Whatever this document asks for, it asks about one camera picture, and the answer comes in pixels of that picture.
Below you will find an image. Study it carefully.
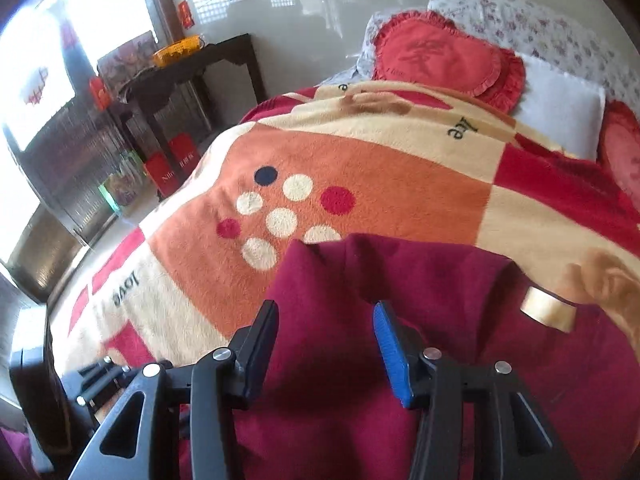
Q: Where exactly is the grey curtain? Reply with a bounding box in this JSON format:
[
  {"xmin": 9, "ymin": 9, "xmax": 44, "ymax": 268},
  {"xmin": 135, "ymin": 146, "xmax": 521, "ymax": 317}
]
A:
[{"xmin": 5, "ymin": 95, "xmax": 146, "ymax": 247}]

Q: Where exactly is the dark wooden table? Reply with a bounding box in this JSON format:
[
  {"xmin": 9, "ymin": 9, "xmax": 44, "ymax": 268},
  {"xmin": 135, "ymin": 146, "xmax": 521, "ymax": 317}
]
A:
[{"xmin": 117, "ymin": 34, "xmax": 267, "ymax": 196}]

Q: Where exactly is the small red packet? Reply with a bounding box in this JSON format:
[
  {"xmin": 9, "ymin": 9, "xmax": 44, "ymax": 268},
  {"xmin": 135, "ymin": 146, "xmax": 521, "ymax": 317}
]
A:
[{"xmin": 89, "ymin": 76, "xmax": 112, "ymax": 111}]

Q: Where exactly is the checked fleece blanket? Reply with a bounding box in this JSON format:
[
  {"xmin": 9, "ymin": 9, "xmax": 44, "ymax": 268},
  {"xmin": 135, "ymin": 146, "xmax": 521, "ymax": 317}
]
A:
[{"xmin": 47, "ymin": 80, "xmax": 640, "ymax": 376}]

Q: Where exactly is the person's left forearm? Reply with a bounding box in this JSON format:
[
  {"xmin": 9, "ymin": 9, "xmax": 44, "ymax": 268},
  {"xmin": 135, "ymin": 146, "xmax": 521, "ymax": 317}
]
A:
[{"xmin": 0, "ymin": 425, "xmax": 36, "ymax": 480}]

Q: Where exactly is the floral pillow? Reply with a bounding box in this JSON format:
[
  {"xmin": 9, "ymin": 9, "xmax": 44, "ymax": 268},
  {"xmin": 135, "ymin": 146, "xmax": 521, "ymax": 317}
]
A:
[{"xmin": 357, "ymin": 0, "xmax": 618, "ymax": 103}]

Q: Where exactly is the red heart pillow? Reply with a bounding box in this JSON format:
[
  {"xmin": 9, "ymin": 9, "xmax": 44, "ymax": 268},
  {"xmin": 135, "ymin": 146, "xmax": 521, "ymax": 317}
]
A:
[
  {"xmin": 372, "ymin": 10, "xmax": 527, "ymax": 113},
  {"xmin": 597, "ymin": 100, "xmax": 640, "ymax": 201}
]

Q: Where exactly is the yellow bowl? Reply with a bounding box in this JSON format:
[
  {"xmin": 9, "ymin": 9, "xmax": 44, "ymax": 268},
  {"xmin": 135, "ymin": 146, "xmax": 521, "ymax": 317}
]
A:
[{"xmin": 152, "ymin": 34, "xmax": 207, "ymax": 68}]

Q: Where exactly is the red knit blanket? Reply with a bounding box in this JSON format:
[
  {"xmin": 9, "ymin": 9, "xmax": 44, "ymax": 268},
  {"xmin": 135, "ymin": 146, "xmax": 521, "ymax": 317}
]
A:
[{"xmin": 240, "ymin": 87, "xmax": 321, "ymax": 123}]

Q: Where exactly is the dark red garment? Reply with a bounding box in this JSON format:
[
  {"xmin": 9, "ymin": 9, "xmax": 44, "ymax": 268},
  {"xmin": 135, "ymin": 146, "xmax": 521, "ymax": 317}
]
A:
[{"xmin": 180, "ymin": 234, "xmax": 640, "ymax": 480}]

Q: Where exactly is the red gift box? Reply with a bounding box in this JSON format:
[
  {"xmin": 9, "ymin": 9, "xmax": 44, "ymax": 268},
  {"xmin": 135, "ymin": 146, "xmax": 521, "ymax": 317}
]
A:
[
  {"xmin": 142, "ymin": 155, "xmax": 177, "ymax": 199},
  {"xmin": 167, "ymin": 132, "xmax": 202, "ymax": 177}
]

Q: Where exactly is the red window decoration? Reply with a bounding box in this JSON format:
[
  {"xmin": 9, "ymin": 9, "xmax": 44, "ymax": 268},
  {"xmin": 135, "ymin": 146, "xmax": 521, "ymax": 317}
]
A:
[{"xmin": 22, "ymin": 67, "xmax": 52, "ymax": 107}]

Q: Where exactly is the white pillow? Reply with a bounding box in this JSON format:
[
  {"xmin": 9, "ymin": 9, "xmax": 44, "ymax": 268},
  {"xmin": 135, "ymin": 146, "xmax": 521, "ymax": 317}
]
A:
[{"xmin": 512, "ymin": 52, "xmax": 607, "ymax": 161}]

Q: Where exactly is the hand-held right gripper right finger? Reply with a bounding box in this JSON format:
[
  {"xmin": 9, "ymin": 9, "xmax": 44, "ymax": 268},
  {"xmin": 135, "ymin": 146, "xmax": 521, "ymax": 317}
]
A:
[{"xmin": 372, "ymin": 301, "xmax": 583, "ymax": 480}]

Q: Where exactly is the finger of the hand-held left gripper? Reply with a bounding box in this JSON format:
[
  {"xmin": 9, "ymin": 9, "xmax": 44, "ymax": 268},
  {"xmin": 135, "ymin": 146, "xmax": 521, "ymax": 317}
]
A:
[{"xmin": 61, "ymin": 355, "xmax": 146, "ymax": 426}]

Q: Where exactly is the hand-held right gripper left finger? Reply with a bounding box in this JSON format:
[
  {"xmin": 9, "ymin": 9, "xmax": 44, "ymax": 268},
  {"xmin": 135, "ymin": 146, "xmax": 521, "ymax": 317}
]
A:
[{"xmin": 67, "ymin": 300, "xmax": 279, "ymax": 480}]

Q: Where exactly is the green patterned box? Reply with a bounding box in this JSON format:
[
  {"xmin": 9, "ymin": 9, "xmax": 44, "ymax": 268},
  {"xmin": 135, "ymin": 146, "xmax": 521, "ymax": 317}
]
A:
[{"xmin": 99, "ymin": 152, "xmax": 146, "ymax": 209}]

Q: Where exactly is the colourful printed box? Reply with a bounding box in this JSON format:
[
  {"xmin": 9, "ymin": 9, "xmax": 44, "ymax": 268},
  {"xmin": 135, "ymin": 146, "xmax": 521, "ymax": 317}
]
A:
[{"xmin": 97, "ymin": 30, "xmax": 156, "ymax": 96}]

